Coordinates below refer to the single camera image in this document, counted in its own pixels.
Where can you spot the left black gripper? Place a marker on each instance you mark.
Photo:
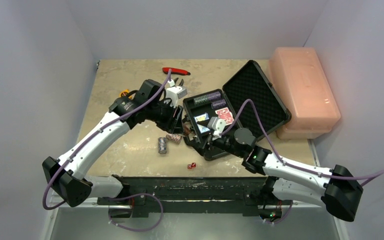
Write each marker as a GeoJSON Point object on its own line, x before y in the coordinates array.
{"type": "Point", "coordinates": [173, 124]}

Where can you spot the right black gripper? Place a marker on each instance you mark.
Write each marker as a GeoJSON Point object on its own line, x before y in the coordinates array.
{"type": "Point", "coordinates": [204, 144]}

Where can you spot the red playing card deck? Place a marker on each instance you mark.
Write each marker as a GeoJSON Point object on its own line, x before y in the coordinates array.
{"type": "Point", "coordinates": [226, 115]}

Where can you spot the purple 500 chip stack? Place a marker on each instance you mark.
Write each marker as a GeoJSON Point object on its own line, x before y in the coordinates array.
{"type": "Point", "coordinates": [218, 104]}

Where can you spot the brown 100 chip stack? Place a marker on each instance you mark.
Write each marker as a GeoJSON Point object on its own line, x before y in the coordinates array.
{"type": "Point", "coordinates": [186, 130]}

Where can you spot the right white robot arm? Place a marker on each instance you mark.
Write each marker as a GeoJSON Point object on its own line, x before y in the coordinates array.
{"type": "Point", "coordinates": [336, 188]}

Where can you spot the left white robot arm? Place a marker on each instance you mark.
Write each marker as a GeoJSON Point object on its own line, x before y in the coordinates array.
{"type": "Point", "coordinates": [67, 174]}

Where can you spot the black poker set case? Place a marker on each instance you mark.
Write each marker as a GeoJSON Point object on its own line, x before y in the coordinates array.
{"type": "Point", "coordinates": [251, 98]}

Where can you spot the orange blue chip stack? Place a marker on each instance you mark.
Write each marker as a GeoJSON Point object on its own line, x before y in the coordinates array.
{"type": "Point", "coordinates": [162, 145]}
{"type": "Point", "coordinates": [174, 138]}

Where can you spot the blue playing card deck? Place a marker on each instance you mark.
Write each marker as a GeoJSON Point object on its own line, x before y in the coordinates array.
{"type": "Point", "coordinates": [202, 121]}

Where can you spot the green blue chip stack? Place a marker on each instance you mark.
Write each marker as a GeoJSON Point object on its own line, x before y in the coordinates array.
{"type": "Point", "coordinates": [200, 100]}

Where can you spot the black grey pliers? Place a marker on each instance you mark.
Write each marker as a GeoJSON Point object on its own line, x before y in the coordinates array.
{"type": "Point", "coordinates": [179, 82]}

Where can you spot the purple chip stack in case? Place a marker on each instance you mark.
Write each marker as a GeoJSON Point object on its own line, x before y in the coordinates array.
{"type": "Point", "coordinates": [214, 96]}

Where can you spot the red utility knife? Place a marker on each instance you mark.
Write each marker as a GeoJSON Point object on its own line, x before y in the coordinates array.
{"type": "Point", "coordinates": [176, 71]}

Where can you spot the yellow tape measure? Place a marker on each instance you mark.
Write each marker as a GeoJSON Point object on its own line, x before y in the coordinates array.
{"type": "Point", "coordinates": [124, 93]}

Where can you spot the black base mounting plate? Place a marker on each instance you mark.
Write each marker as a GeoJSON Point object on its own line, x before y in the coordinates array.
{"type": "Point", "coordinates": [204, 188]}

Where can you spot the pink plastic storage bin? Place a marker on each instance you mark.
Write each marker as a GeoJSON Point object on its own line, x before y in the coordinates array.
{"type": "Point", "coordinates": [299, 79]}

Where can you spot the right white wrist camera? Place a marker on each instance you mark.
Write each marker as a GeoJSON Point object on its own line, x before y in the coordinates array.
{"type": "Point", "coordinates": [217, 125]}

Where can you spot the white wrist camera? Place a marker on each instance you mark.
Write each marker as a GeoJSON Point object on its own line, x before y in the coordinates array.
{"type": "Point", "coordinates": [217, 125]}
{"type": "Point", "coordinates": [174, 94]}

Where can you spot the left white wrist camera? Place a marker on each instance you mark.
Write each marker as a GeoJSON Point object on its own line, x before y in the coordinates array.
{"type": "Point", "coordinates": [174, 94]}

